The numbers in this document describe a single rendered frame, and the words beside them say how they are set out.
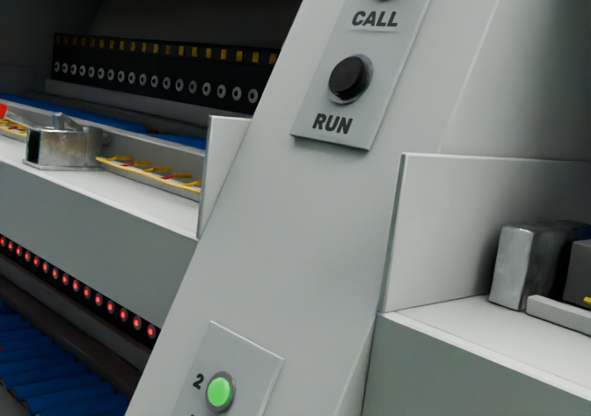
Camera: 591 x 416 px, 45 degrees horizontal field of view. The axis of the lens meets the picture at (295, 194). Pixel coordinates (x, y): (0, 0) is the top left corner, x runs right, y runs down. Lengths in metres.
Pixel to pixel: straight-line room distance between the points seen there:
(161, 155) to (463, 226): 0.22
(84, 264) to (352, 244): 0.17
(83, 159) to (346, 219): 0.24
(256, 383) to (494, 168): 0.11
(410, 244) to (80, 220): 0.20
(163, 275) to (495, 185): 0.14
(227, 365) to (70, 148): 0.22
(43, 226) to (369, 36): 0.22
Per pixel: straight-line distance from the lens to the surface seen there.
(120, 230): 0.34
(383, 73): 0.26
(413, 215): 0.22
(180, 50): 0.65
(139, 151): 0.44
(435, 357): 0.22
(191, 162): 0.39
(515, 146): 0.27
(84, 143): 0.45
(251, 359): 0.25
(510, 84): 0.26
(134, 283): 0.34
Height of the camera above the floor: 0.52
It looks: 7 degrees up
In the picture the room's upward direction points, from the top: 23 degrees clockwise
